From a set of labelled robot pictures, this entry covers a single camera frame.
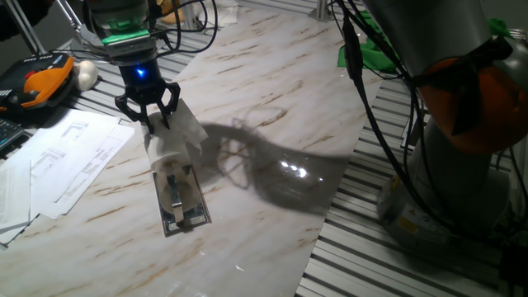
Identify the white paper sheet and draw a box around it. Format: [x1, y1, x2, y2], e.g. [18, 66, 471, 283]
[24, 109, 136, 219]

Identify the small blue circuit board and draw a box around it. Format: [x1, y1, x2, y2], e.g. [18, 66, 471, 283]
[152, 164, 212, 238]

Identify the printed paper sheet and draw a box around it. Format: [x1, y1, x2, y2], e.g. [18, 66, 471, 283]
[0, 158, 34, 248]

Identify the marble pattern board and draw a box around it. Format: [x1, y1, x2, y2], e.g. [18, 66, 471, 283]
[0, 7, 384, 297]

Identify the grey metal strut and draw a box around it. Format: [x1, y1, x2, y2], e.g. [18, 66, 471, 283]
[3, 0, 46, 54]
[55, 0, 83, 32]

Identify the green cloth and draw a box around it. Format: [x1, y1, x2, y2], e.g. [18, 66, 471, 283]
[337, 10, 512, 74]

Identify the green wrist adapter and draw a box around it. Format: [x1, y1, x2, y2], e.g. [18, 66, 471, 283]
[101, 16, 150, 45]

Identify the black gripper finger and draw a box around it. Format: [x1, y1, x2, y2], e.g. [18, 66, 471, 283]
[114, 93, 156, 135]
[156, 81, 182, 130]

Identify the orange black teach pendant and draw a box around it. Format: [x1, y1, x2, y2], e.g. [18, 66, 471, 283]
[0, 52, 76, 113]

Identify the yellow wooden item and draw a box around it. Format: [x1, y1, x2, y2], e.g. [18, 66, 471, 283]
[158, 0, 186, 24]

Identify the black keyboard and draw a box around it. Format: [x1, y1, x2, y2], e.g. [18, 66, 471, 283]
[0, 117, 26, 152]

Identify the aluminium profile post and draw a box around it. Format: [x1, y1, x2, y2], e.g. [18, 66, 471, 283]
[307, 0, 333, 21]
[181, 0, 197, 30]

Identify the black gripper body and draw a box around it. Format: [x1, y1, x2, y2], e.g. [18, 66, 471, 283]
[119, 57, 168, 106]

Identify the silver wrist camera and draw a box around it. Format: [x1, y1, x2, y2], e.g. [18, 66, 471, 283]
[80, 24, 160, 61]

